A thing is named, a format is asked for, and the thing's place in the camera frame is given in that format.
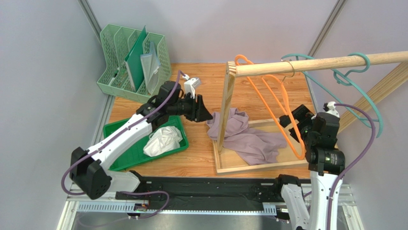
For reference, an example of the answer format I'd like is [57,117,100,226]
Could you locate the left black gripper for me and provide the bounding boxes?
[168,92,214,123]

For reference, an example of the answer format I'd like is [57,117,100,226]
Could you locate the orange velvet hanger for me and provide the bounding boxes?
[234,54,306,161]

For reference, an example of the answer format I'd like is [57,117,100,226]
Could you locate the mauve tank top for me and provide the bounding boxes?
[223,107,287,165]

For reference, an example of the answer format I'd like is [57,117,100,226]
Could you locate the white tank top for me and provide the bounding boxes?
[143,126,183,157]

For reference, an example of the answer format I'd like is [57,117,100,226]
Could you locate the teal hanger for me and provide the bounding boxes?
[281,52,384,138]

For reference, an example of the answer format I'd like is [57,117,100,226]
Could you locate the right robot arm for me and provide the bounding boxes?
[274,102,345,230]

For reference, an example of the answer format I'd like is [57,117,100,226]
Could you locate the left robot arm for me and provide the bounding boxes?
[63,78,213,200]

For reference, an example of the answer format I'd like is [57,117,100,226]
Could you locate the wooden clothes rack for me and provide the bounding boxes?
[213,51,408,174]

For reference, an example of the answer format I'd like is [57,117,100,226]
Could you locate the grey mesh pouch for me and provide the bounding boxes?
[140,42,161,94]

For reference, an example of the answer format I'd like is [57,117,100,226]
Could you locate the green plastic tray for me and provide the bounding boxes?
[109,116,189,172]

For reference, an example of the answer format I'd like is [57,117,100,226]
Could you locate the dark green folder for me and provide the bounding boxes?
[125,26,147,92]

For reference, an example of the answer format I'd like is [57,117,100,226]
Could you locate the light green file organizer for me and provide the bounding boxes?
[97,24,172,103]

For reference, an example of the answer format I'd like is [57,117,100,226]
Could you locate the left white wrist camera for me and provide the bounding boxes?
[182,74,202,99]

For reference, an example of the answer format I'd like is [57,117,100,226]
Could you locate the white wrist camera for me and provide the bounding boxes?
[182,74,202,99]
[323,101,340,118]

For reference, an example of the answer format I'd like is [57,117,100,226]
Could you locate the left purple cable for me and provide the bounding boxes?
[60,70,187,219]

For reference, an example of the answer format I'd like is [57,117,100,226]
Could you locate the purple cable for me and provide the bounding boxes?
[60,70,187,219]
[326,103,377,230]

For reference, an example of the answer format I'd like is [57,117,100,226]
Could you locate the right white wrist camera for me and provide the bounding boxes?
[323,101,340,118]

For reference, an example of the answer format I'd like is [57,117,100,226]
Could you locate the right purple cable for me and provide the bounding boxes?
[326,103,377,230]

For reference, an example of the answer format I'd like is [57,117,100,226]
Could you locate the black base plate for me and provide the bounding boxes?
[115,176,283,211]

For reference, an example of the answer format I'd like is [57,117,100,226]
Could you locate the aluminium frame rail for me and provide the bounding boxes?
[61,172,363,230]

